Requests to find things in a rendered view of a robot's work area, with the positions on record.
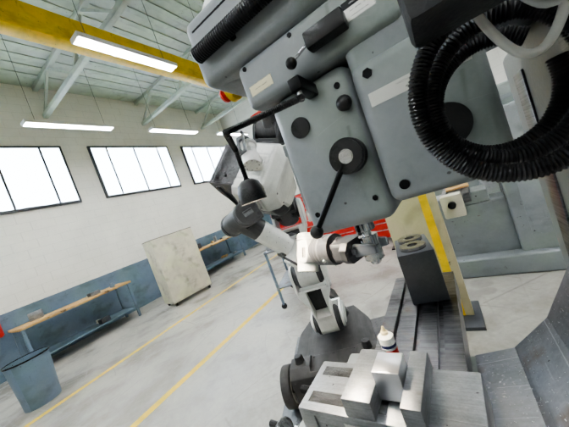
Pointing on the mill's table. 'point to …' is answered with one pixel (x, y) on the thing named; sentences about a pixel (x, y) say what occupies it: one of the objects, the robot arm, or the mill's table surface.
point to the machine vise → (428, 391)
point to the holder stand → (421, 269)
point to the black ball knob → (344, 102)
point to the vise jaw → (362, 389)
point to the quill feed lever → (347, 165)
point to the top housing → (244, 37)
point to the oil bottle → (387, 341)
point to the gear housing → (259, 98)
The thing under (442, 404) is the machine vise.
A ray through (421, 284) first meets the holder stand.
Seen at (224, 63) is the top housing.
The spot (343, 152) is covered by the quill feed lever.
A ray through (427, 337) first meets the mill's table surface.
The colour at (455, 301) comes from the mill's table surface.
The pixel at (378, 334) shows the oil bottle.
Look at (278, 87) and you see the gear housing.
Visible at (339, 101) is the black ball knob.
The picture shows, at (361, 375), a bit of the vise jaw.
